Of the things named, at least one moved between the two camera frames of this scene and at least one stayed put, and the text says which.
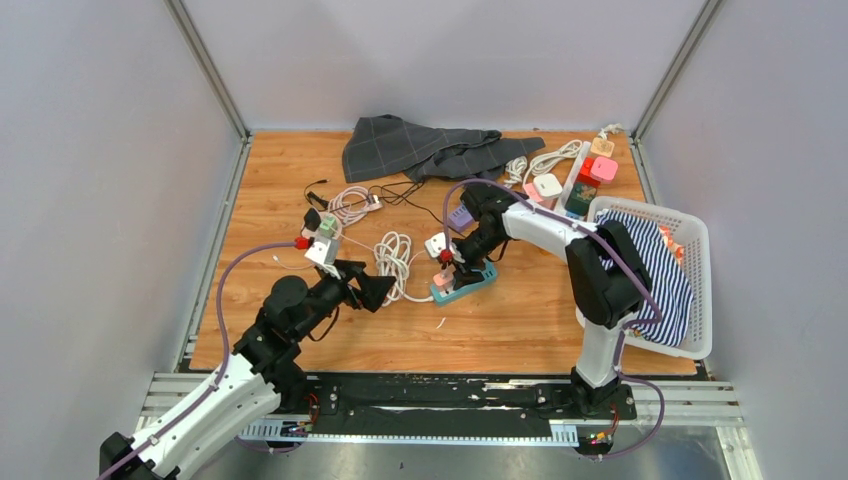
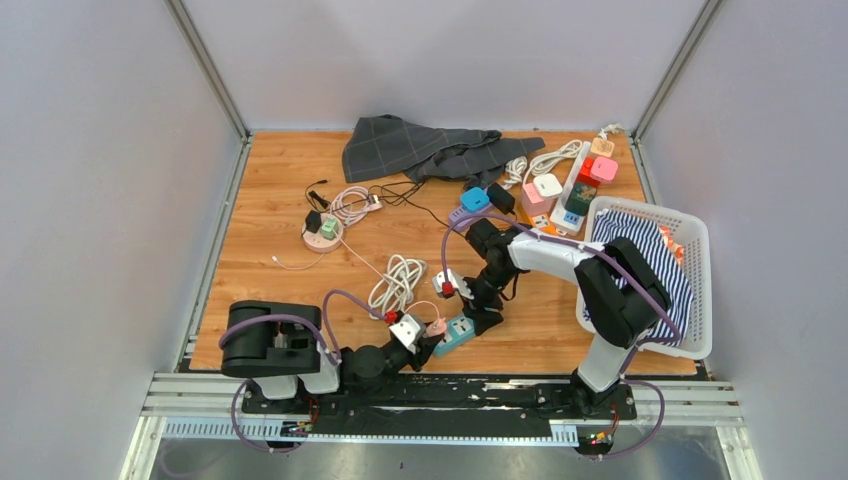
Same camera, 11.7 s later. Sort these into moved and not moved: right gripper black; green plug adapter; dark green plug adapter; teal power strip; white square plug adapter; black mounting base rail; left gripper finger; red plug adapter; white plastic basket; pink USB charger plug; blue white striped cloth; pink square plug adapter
Moved: pink USB charger plug; teal power strip; left gripper finger; right gripper black
Not moved: green plug adapter; white plastic basket; red plug adapter; white square plug adapter; pink square plug adapter; blue white striped cloth; dark green plug adapter; black mounting base rail
